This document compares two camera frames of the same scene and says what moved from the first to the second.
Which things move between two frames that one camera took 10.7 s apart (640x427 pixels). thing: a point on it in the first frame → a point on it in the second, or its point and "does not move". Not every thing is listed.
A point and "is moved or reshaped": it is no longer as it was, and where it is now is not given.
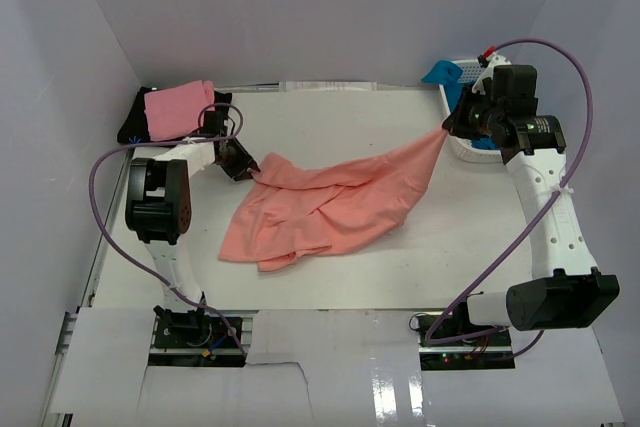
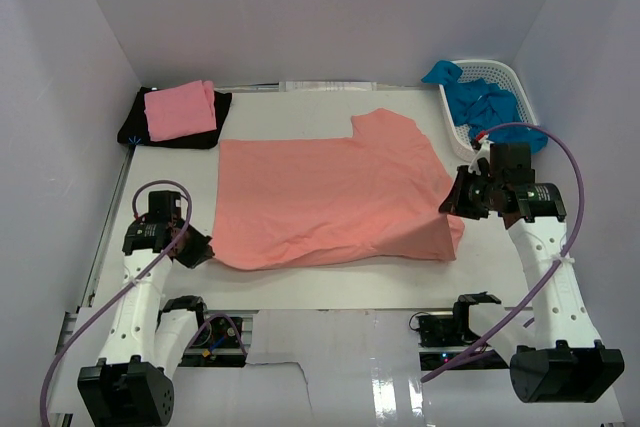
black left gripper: (245, 161) → (202, 250)
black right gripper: (456, 124) → (453, 203)
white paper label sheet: (326, 86) does not move
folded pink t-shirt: (176, 111) does not move
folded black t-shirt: (134, 129) does not move
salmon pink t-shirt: (288, 212) is moved or reshaped
